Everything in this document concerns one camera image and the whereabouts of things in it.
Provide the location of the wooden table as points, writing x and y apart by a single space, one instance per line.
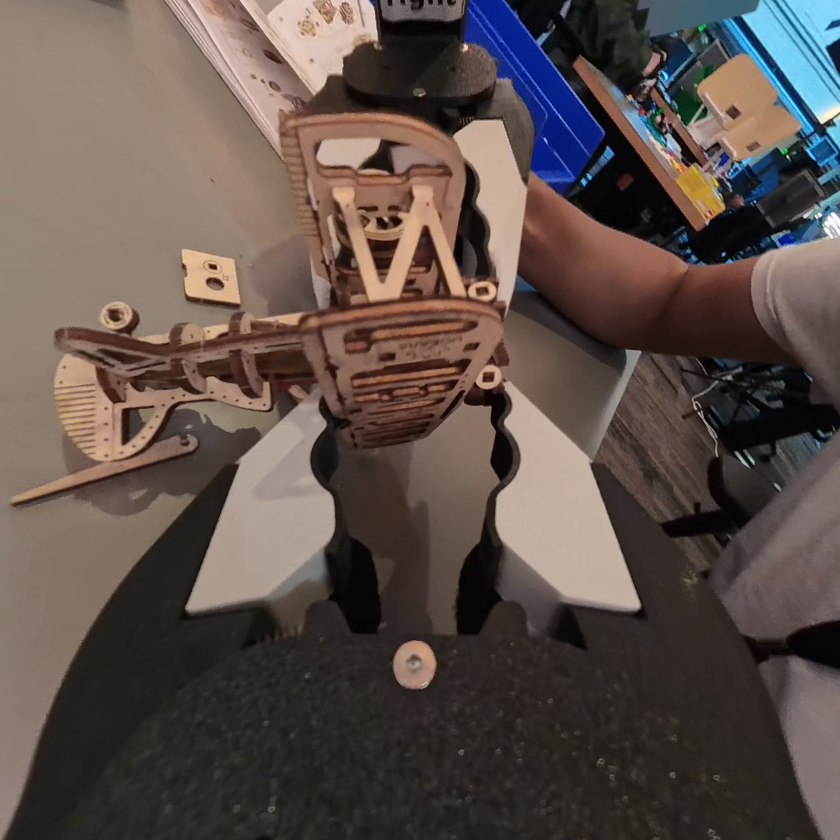
630 131

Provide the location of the beige chair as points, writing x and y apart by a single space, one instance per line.
735 85
761 134

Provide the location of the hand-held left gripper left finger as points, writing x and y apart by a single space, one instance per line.
262 525

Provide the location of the black office chair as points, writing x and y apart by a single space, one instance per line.
735 485

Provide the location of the person's white t-shirt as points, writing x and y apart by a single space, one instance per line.
787 459

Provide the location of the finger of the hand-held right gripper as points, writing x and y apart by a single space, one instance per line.
499 197
320 292

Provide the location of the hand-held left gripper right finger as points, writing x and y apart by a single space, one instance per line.
558 525

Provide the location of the square wooden piece with holes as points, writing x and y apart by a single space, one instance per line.
193 292

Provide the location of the yellow box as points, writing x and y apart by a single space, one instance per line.
699 193

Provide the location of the wooden model airplane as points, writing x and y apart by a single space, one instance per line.
407 328

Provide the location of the person's right forearm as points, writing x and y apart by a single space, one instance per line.
623 289

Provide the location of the open instruction booklet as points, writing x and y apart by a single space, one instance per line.
262 59

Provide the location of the blue plastic bin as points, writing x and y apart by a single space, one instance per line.
558 131

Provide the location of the grey desk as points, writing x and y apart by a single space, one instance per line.
131 164

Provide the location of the long wooden stick piece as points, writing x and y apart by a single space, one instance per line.
98 476

